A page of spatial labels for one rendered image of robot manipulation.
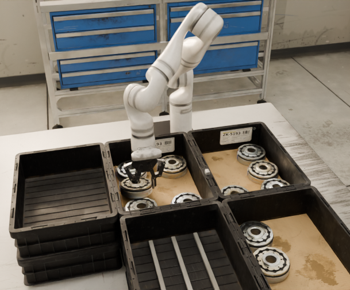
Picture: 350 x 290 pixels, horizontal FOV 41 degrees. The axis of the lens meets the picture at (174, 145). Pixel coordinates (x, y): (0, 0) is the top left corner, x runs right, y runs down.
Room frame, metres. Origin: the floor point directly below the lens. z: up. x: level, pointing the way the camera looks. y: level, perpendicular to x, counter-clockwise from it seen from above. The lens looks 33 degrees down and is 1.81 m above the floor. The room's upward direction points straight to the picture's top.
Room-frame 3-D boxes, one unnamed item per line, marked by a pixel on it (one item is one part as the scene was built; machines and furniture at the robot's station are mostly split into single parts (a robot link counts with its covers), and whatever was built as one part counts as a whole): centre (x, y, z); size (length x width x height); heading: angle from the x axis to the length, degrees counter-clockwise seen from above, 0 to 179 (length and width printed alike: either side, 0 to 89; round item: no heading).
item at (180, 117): (1.68, -0.03, 0.84); 0.09 x 0.09 x 0.17; 3
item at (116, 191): (1.21, 0.06, 0.92); 0.40 x 0.30 x 0.02; 13
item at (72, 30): (3.12, 0.47, 0.60); 0.72 x 0.03 x 0.56; 103
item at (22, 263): (1.15, 0.35, 0.76); 0.40 x 0.30 x 0.12; 13
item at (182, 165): (1.34, 0.01, 0.86); 0.10 x 0.10 x 0.01
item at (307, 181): (1.28, -0.23, 0.92); 0.40 x 0.30 x 0.02; 13
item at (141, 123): (1.22, 0.11, 1.14); 0.09 x 0.07 x 0.15; 45
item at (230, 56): (3.31, -0.31, 0.60); 0.72 x 0.03 x 0.56; 103
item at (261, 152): (1.41, -0.28, 0.86); 0.10 x 0.10 x 0.01
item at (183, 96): (1.68, -0.03, 1.00); 0.09 x 0.09 x 0.17; 17
